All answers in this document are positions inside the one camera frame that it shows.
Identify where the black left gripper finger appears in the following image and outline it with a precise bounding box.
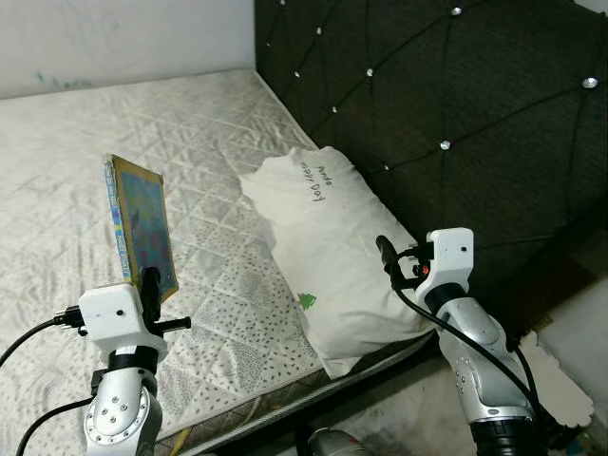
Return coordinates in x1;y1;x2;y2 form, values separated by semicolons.
140;267;163;324

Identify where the white pillow with lettering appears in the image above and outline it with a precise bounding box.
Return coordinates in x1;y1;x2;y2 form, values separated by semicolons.
237;145;438;379

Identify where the blue yellow children's book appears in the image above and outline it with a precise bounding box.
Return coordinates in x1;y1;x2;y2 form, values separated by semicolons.
103;154;180;303

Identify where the white quilted mattress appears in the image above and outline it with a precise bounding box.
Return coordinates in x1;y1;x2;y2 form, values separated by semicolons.
0;66;438;447

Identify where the black tufted headboard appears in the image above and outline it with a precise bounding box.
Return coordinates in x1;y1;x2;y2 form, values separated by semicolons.
254;0;608;333

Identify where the white scalloped foam board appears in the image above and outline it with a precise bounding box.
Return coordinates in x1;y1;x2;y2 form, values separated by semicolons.
516;332;592;428

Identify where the silver right robot leg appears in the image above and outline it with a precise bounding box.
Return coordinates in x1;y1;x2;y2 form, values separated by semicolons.
304;427;367;456

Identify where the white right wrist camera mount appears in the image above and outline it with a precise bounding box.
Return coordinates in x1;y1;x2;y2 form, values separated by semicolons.
426;228;474;291

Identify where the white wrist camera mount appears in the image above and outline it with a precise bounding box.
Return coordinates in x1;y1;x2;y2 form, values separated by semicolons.
78;283;158;352
426;228;474;291

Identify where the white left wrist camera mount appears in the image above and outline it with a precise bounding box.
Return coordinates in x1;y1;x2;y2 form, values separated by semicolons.
78;283;158;352

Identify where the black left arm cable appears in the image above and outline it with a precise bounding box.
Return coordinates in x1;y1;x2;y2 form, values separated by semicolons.
0;309;91;456

